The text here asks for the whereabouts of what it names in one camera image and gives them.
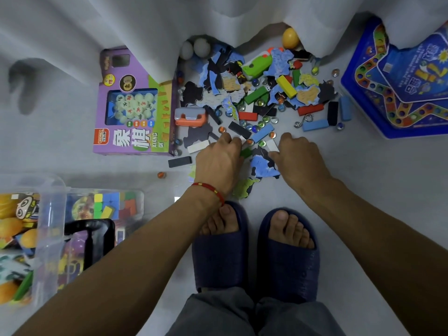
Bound person's left hand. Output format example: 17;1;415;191
192;132;244;203

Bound person's right hand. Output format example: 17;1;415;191
268;132;334;200

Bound person's right forearm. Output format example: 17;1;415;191
303;176;448;336

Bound person's left forearm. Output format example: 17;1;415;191
12;187;224;336

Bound orange grey toy case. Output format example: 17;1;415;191
174;107;208;128

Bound person's right foot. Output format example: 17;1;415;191
268;210;315;250

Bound person's foot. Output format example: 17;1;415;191
199;204;241;237
268;210;315;250

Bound scattered coloured domino blocks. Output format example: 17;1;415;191
168;75;354;168

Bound person's left foot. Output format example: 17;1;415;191
199;204;241;237

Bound green plastic toy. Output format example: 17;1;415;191
241;54;273;79

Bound pile of jigsaw puzzle pieces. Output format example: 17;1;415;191
180;42;339;200

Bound purple board game box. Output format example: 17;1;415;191
92;47;180;156

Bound dark blue slipper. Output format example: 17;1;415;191
257;207;321;305
191;201;250;295

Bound yellow egg toy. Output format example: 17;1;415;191
282;28;301;49

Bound white curtain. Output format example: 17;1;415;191
0;0;448;86

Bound colourful puzzle cube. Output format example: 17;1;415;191
93;192;138;221

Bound blue star-shaped game box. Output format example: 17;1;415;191
340;15;448;140

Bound grey trousers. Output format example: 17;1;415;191
166;287;347;336

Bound clear plastic storage bin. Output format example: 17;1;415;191
0;173;146;312

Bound cartoon face toy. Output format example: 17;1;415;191
15;193;40;221

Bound yellow plastic fruit toy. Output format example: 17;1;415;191
19;229;38;249
0;281;19;305
0;217;24;239

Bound metal wire ring puzzle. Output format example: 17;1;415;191
294;113;315;129

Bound red string bracelet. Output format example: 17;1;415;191
191;182;226;206

